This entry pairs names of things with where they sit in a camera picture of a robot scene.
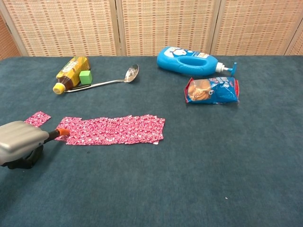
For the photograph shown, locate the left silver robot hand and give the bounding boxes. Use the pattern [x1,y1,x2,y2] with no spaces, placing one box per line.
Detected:
[0,120,71,170]

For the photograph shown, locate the pink patterned cloth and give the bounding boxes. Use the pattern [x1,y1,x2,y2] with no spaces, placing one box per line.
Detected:
[54,114,166,146]

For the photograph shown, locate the brown tea bottle yellow cap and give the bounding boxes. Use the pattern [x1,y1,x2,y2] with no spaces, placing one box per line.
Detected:
[52,56,91,95]

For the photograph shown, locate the green cube block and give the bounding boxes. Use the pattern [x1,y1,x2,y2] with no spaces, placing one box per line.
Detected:
[79,70,93,85]

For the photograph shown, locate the woven bamboo screen panel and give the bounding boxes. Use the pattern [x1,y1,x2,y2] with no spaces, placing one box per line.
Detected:
[0,14,22,60]
[212,0,303,56]
[0,0,120,57]
[117,0,221,57]
[285,29,303,56]

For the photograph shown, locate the steel soup ladle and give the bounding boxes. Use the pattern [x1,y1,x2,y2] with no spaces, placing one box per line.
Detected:
[64,64,140,93]

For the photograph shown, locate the blue felt table mat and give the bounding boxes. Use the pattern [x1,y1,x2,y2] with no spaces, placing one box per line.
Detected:
[0,55,303,227]

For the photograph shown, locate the blue pump detergent bottle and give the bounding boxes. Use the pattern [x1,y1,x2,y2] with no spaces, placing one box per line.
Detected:
[156,46,238,77]

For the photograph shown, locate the blue biscuit snack bag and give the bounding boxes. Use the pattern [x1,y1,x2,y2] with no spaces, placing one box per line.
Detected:
[184,77,240,105]

